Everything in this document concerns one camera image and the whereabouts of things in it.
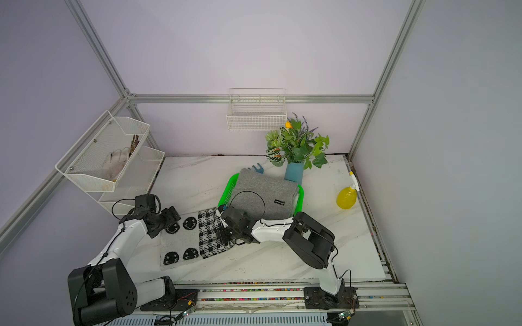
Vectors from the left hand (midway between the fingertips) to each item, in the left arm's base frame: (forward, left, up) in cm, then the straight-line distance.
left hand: (170, 223), depth 87 cm
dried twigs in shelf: (+22, +12, +26) cm, 36 cm away
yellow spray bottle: (+16, -82, -3) cm, 84 cm away
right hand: (-4, -22, -4) cm, 22 cm away
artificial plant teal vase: (+22, -55, +25) cm, 64 cm away
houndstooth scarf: (0, -17, -1) cm, 17 cm away
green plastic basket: (+12, -24, +3) cm, 27 cm away
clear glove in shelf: (+14, +17, +24) cm, 33 cm away
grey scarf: (+13, -42, +3) cm, 44 cm away
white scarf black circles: (-8, -5, -2) cm, 10 cm away
